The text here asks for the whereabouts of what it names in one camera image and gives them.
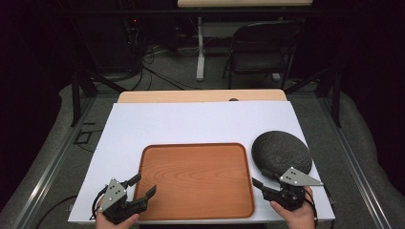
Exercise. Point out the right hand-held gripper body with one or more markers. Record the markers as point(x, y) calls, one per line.
point(297, 178)

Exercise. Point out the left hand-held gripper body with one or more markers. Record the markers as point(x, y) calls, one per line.
point(113, 195)

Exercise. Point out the dark grey round plate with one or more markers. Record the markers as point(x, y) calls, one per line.
point(280, 151)

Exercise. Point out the brown wooden tray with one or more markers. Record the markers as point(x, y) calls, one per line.
point(194, 181)

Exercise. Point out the person's left hand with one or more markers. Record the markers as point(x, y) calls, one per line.
point(110, 224)

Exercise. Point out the person's right hand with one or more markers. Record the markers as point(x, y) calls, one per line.
point(297, 219)

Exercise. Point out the white board sheet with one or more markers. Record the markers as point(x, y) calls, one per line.
point(191, 122)

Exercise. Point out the dark table grommet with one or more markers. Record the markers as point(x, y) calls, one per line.
point(233, 99)

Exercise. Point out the small white box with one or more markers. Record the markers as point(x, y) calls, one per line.
point(275, 76)

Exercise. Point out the light wooden table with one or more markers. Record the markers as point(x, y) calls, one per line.
point(197, 96)

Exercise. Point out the black folding chair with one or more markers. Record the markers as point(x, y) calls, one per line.
point(261, 47)

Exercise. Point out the white desk leg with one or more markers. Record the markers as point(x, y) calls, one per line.
point(200, 54)

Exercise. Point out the dark equipment with red light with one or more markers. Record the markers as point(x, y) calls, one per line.
point(133, 35)

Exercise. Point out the light wooden desk top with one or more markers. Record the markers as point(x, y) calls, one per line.
point(245, 3)

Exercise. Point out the aluminium floor rail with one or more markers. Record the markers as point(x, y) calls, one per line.
point(51, 168)
point(353, 162)

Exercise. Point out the black metal frame stand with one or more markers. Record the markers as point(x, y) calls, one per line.
point(336, 98)
point(75, 98)

